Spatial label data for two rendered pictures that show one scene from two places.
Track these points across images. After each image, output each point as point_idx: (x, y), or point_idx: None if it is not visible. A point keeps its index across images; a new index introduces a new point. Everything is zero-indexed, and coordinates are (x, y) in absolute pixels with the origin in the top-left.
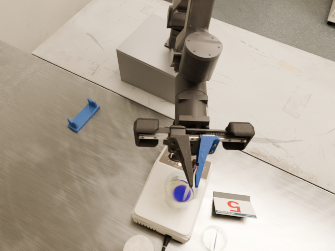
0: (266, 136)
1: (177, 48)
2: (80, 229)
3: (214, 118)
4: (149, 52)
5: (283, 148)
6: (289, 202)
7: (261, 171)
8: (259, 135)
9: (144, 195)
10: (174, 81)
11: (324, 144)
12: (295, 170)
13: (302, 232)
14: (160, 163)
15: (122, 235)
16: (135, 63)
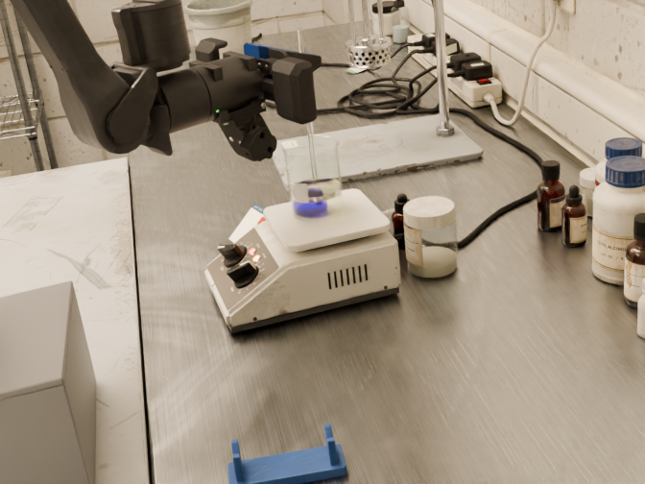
0: (74, 275)
1: (127, 84)
2: (489, 324)
3: (86, 329)
4: (19, 344)
5: (85, 255)
6: (189, 222)
7: (158, 254)
8: (80, 279)
9: (355, 228)
10: (76, 305)
11: (38, 234)
12: (122, 235)
13: (225, 204)
14: (280, 262)
15: (433, 291)
16: (71, 366)
